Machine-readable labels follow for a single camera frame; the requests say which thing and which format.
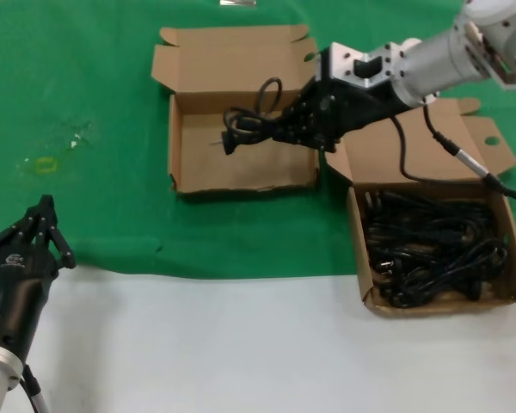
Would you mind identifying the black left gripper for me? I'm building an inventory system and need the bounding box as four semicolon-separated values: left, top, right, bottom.
0;194;77;361

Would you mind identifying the right arm cable with connector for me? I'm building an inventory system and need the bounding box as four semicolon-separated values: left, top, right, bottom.
423;102;516;201

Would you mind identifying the cardboard box holding cable pile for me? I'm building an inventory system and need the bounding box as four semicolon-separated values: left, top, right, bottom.
324;97;516;319

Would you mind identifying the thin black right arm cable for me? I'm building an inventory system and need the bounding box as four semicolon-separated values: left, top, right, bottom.
390;112;494;185

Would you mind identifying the pile of black power cables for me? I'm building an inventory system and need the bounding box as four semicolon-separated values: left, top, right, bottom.
363;190;511;309

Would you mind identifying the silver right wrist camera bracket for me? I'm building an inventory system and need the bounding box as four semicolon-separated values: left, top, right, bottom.
316;41;422;92

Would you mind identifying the yellow tape square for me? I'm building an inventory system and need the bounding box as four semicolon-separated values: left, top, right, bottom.
34;157;58;175

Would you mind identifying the black power cable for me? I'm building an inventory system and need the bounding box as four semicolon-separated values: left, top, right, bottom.
212;76;286;157

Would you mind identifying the cardboard box with torn rim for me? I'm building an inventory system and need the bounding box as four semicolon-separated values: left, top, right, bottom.
150;24;326;200

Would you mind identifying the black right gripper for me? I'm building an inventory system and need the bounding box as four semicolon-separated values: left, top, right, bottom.
271;80;404;154

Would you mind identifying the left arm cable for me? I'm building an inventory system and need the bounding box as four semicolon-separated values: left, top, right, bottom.
20;363;51;413

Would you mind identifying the green table cloth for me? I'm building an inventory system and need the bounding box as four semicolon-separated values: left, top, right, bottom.
0;0;516;283

